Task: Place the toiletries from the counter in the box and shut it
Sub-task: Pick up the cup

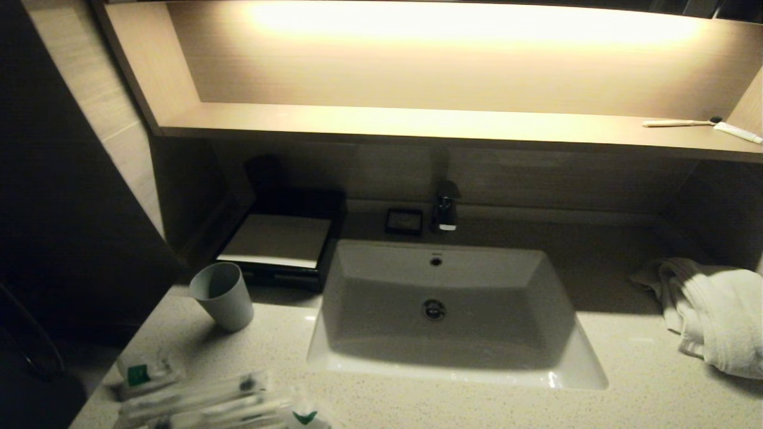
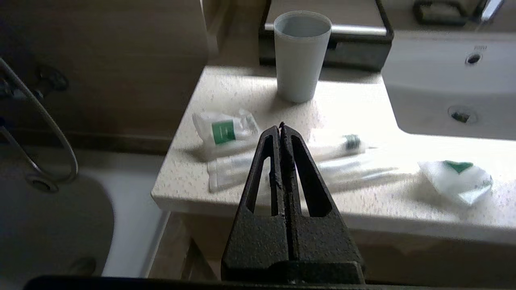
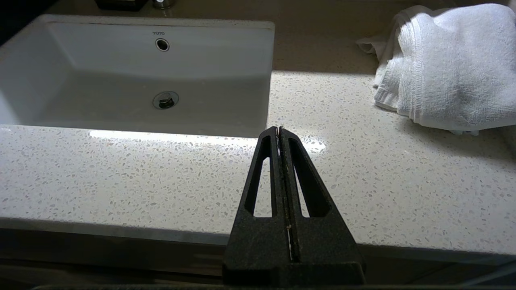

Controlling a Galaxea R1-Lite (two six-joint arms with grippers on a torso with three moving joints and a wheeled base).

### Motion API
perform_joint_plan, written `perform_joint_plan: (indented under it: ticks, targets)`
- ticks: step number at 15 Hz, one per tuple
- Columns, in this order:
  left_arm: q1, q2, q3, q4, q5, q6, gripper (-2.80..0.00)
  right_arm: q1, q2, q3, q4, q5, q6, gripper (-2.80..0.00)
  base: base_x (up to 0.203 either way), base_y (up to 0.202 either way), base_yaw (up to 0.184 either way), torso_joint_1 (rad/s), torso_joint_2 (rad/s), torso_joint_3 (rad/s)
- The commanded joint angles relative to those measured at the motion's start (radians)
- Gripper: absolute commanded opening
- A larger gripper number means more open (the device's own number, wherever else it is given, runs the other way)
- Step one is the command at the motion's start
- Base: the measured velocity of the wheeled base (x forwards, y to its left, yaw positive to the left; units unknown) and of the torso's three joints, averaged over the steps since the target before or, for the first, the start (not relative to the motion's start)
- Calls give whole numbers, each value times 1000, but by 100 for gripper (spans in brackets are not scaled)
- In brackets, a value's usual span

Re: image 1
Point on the lit wooden wall shelf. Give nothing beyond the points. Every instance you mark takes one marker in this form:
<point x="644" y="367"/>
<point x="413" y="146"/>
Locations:
<point x="417" y="122"/>

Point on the white toothbrush dark head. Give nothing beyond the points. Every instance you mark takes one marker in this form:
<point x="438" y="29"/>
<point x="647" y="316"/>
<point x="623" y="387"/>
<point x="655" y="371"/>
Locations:
<point x="673" y="123"/>

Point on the chrome faucet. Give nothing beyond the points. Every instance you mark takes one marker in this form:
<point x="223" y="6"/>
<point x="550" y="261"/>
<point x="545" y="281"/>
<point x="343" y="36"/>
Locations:
<point x="446" y="208"/>

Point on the small black soap dish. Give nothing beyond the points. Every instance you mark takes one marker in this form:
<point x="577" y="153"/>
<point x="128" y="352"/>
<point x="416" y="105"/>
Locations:
<point x="404" y="221"/>

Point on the clear packet green leaf logo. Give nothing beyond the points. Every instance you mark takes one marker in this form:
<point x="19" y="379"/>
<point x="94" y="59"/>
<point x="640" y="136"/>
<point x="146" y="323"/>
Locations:
<point x="305" y="418"/>

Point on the white toothpaste tube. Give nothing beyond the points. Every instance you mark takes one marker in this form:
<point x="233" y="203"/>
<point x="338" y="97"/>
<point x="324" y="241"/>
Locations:
<point x="739" y="132"/>

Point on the black amenity box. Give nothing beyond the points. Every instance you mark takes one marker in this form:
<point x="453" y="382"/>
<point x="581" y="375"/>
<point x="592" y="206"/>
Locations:
<point x="335" y="238"/>

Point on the dark plastic cup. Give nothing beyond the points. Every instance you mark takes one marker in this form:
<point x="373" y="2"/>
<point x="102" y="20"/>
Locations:
<point x="265" y="176"/>

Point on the chrome sink drain plug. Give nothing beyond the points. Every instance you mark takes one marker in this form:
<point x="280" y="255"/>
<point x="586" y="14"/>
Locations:
<point x="434" y="310"/>

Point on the long clear wrapped toothbrush packet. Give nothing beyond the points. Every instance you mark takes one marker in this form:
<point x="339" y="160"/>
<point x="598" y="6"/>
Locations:
<point x="197" y="393"/>
<point x="238" y="411"/>

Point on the white folded towel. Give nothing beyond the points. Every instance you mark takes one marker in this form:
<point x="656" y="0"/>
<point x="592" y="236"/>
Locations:
<point x="721" y="316"/>

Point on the grey plastic cup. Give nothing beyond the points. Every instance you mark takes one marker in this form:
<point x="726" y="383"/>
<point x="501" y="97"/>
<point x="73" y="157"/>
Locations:
<point x="229" y="304"/>

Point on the black box drawer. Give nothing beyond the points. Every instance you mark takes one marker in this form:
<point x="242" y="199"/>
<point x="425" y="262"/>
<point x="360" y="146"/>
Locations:
<point x="286" y="280"/>

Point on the white ceramic sink basin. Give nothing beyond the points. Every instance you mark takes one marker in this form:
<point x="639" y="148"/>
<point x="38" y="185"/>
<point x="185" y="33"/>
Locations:
<point x="477" y="357"/>

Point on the clear sachet green label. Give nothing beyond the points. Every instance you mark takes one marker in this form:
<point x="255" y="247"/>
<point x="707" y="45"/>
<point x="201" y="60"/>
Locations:
<point x="140" y="374"/>

